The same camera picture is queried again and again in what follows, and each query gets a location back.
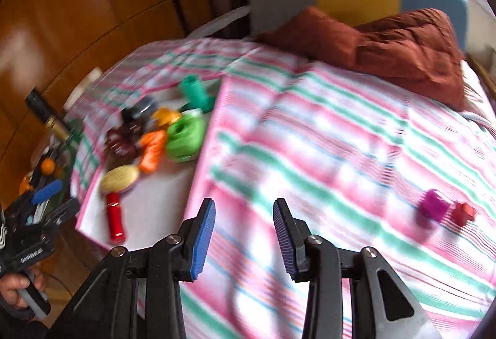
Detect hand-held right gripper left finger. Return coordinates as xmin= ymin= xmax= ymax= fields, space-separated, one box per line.
xmin=46 ymin=197 xmax=216 ymax=339

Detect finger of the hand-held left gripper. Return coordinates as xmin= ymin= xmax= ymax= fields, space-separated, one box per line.
xmin=8 ymin=179 xmax=63 ymax=217
xmin=44 ymin=198 xmax=81 ymax=227

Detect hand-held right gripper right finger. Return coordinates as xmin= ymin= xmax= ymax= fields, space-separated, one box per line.
xmin=273 ymin=198 xmax=444 ymax=339

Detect red bottle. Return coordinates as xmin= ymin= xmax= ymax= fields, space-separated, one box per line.
xmin=104 ymin=192 xmax=127 ymax=244

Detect tan perforated oval object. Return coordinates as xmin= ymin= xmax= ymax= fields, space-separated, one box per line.
xmin=100 ymin=165 xmax=140 ymax=194

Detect dark maroon toy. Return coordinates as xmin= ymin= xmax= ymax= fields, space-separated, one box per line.
xmin=105 ymin=124 xmax=142 ymax=161

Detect orange building blocks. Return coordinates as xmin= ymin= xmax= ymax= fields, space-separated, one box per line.
xmin=137 ymin=130 xmax=167 ymax=174

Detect green plug-in device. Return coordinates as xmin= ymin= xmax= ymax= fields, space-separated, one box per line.
xmin=166 ymin=112 xmax=206 ymax=163

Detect black spool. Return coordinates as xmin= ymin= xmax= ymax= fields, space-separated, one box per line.
xmin=122 ymin=96 xmax=157 ymax=126

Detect yellow orange toy piece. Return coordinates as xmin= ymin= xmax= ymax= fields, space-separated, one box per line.
xmin=152 ymin=107 xmax=182 ymax=127

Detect green spool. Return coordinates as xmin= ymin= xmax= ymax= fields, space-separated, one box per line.
xmin=179 ymin=75 xmax=217 ymax=115

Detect magenta cube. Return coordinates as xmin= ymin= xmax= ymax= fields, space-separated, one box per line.
xmin=418 ymin=189 xmax=452 ymax=225

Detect red cube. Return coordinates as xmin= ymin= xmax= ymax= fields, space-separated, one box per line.
xmin=449 ymin=201 xmax=476 ymax=227

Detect person's left forearm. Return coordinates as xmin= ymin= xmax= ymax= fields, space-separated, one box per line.
xmin=0 ymin=300 xmax=49 ymax=339

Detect person's left hand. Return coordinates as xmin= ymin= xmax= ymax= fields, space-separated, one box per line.
xmin=0 ymin=270 xmax=46 ymax=310

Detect green glass side table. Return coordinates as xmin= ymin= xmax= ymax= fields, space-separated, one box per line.
xmin=19 ymin=122 xmax=84 ymax=247

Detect black tube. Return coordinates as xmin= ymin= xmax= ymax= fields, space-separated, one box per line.
xmin=25 ymin=88 xmax=53 ymax=123

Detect striped blanket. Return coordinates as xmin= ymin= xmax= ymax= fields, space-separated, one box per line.
xmin=64 ymin=38 xmax=496 ymax=339

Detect rust brown quilt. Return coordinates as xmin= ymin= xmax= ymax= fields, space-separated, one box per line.
xmin=258 ymin=6 xmax=467 ymax=113

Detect white chair armrest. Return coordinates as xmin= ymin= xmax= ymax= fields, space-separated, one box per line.
xmin=186 ymin=6 xmax=252 ymax=39

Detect white pillow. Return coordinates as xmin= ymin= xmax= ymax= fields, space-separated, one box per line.
xmin=459 ymin=60 xmax=491 ymax=123

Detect wooden bedside shelf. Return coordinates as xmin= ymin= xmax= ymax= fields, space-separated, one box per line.
xmin=467 ymin=52 xmax=496 ymax=99

